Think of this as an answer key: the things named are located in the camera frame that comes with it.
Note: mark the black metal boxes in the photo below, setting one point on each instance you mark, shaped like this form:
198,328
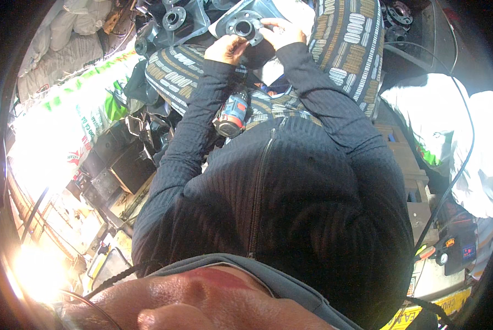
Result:
120,167

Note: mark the person's right fingers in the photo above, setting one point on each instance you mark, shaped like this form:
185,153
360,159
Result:
273,24

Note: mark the heap of dark metal flanges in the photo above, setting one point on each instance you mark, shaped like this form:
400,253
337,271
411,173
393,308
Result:
397,18

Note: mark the grey metal flange housing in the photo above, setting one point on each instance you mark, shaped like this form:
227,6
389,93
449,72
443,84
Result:
243,27

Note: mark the black bag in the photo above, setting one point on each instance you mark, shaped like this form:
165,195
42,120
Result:
138,85

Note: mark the wooden stool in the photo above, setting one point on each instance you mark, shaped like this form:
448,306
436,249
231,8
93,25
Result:
407,165

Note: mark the heap of white sacks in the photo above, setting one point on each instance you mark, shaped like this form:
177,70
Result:
71,45

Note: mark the black device with red display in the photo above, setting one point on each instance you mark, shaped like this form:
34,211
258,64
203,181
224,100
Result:
456,247

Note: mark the person's right hand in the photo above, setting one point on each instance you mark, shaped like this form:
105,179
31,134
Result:
285,34

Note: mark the yellow printed sign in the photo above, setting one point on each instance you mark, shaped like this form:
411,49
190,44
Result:
432,307

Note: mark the person's left fingers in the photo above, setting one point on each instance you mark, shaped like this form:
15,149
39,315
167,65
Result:
238,42

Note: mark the yellow black tool case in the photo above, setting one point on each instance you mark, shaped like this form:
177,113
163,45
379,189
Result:
106,260

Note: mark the white plastic sacks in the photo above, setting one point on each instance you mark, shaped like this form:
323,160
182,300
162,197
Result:
465,140

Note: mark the grey metal flange bracket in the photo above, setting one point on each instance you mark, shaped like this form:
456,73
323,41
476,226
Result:
175,19

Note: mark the person's left hand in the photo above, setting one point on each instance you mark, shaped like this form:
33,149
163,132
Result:
224,50

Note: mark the person's legs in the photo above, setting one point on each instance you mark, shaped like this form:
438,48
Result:
349,45

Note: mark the white sack with green print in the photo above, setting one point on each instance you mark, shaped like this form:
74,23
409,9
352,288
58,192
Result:
71,119

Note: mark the person's body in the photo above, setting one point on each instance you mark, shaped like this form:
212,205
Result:
296,198

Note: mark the heap of black metal parts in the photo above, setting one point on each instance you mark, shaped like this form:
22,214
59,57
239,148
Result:
149,128

